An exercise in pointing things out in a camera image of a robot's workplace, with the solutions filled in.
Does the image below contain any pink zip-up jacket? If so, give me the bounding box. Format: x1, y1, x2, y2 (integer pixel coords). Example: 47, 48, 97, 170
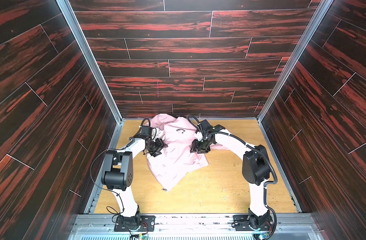
146, 113, 232, 192

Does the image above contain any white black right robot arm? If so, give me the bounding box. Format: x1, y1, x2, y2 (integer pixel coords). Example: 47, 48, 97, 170
191, 130, 278, 236

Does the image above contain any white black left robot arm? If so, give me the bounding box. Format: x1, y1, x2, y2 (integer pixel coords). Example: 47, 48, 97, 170
101, 137, 168, 226

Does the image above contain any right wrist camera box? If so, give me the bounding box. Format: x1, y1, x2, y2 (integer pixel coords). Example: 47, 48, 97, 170
198, 120, 226, 140

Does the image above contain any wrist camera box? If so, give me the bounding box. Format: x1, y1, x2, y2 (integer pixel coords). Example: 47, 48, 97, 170
198, 120, 226, 140
136, 126, 154, 139

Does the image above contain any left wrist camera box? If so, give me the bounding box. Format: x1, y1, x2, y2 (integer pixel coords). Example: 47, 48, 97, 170
136, 126, 154, 139

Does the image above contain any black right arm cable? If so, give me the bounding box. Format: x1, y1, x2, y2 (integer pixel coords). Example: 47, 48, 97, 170
186, 114, 202, 130

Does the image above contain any aluminium frame rail left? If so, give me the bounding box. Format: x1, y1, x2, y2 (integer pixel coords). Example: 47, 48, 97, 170
56, 0, 125, 214

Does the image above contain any aluminium frame rail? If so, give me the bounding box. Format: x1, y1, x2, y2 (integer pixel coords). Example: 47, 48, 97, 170
56, 0, 125, 214
257, 0, 333, 213

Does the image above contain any aluminium frame rail right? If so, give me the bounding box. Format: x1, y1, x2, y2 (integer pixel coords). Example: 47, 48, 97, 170
257, 0, 333, 213

